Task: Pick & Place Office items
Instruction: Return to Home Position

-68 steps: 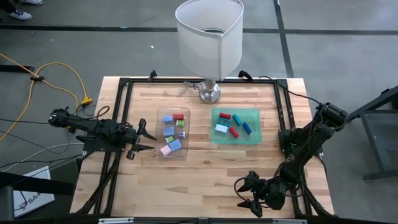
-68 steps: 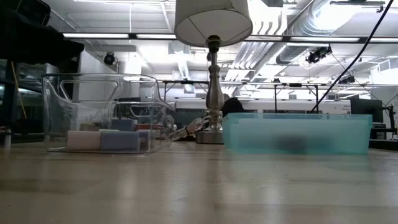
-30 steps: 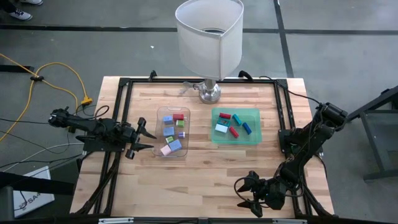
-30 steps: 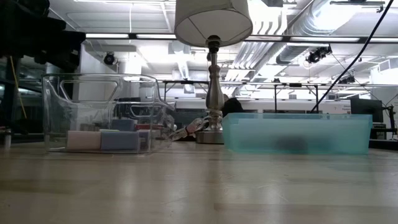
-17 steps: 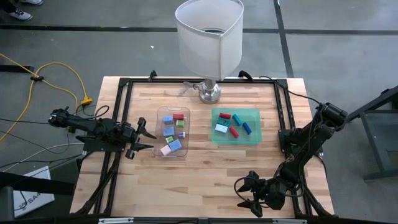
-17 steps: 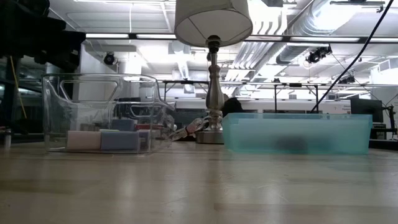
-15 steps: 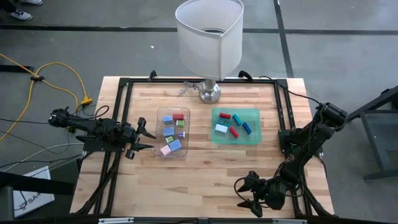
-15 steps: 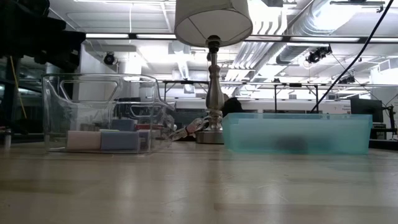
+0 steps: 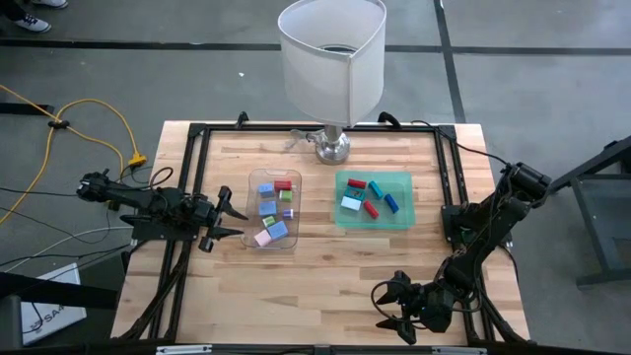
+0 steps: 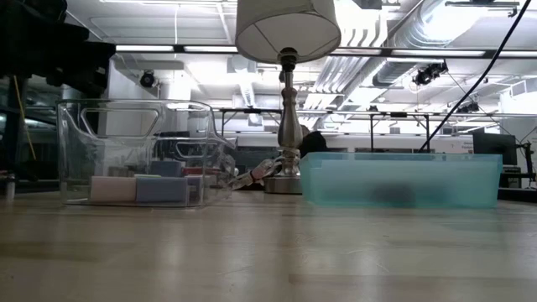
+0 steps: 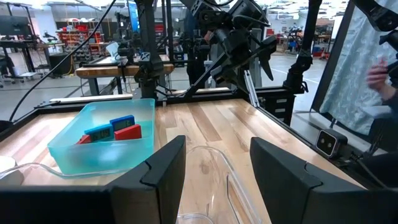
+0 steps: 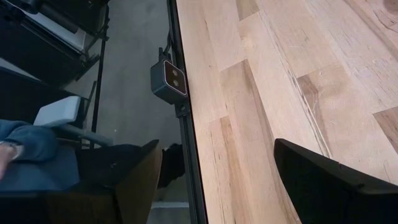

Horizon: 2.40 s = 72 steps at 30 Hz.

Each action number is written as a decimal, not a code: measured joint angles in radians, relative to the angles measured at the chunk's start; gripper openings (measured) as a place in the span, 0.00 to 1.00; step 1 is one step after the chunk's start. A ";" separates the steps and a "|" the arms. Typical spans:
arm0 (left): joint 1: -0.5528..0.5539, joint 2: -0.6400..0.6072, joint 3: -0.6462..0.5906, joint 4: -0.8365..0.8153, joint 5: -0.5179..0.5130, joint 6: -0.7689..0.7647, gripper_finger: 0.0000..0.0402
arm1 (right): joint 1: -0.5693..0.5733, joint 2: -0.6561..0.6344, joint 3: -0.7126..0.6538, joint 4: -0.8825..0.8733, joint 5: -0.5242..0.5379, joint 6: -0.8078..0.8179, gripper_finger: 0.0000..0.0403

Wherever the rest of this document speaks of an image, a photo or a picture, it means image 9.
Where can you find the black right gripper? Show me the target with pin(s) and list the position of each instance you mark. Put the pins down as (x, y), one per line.
(429, 305)

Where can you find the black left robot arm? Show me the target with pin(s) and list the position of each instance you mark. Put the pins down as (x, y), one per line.
(143, 199)

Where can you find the red charger block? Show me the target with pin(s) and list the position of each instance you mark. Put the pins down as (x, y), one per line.
(282, 185)

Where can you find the pink charger block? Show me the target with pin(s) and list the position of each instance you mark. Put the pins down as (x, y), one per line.
(262, 238)

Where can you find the person's shoe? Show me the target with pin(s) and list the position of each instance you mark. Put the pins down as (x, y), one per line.
(49, 2)
(32, 23)

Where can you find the silver metal lamp base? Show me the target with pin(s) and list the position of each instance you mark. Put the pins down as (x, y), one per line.
(331, 148)

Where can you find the black aluminium table frame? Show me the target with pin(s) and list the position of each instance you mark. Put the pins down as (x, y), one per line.
(222, 127)

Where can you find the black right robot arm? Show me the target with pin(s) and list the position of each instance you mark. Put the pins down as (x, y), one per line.
(493, 222)

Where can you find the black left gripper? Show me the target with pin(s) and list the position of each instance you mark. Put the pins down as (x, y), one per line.
(212, 217)

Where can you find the white box with lettering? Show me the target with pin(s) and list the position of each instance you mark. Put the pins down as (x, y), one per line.
(54, 305)

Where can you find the white fabric lamp shade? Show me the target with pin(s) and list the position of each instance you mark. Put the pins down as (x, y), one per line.
(320, 74)

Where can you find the green charger block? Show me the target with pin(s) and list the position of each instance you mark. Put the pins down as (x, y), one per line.
(268, 221)
(285, 195)

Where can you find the light blue charger block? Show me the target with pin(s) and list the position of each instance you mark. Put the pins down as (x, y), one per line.
(266, 190)
(267, 208)
(277, 230)

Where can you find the teal translucent plastic bin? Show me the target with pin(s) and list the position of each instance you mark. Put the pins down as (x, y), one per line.
(401, 217)

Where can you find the black metal stand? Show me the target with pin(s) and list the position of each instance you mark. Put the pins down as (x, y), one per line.
(591, 197)

